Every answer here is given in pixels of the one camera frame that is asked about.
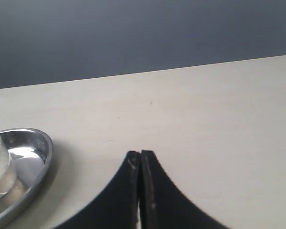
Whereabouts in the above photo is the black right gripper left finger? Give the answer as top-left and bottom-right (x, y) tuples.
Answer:
(56, 151), (140, 229)

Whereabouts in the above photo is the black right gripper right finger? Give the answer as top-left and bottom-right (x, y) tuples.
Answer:
(140, 150), (227, 229)

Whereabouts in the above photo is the round stainless steel pan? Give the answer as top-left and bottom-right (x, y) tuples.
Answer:
(0, 128), (54, 229)

